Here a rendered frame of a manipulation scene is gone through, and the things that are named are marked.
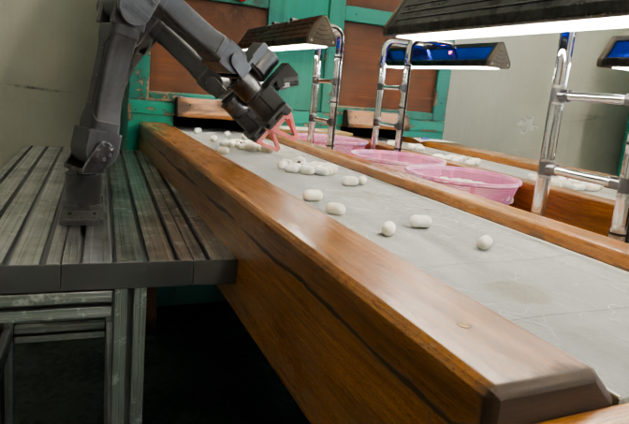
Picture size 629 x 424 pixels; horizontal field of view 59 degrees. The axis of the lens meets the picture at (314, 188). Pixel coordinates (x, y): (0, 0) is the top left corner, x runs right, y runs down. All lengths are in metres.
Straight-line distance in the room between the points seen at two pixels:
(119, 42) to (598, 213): 0.99
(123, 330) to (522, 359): 0.60
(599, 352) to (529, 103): 3.41
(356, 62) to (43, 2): 1.46
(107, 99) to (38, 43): 1.85
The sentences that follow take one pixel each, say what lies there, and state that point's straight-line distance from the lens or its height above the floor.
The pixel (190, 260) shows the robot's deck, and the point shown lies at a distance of 0.84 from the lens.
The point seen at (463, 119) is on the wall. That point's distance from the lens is 3.59.
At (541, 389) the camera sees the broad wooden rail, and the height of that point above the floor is 0.76.
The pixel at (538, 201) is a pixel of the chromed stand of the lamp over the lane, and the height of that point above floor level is 0.78.
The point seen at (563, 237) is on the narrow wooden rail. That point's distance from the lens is 0.88.
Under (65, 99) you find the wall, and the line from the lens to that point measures 2.91.
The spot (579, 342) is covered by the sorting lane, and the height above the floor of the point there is 0.74.
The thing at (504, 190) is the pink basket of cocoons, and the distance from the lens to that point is 1.26.
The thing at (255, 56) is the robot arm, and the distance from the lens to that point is 1.28.
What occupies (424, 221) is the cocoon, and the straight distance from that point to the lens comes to 0.86.
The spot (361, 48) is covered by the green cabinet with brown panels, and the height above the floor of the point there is 1.11.
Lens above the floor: 0.94
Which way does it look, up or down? 10 degrees down
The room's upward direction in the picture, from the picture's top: 5 degrees clockwise
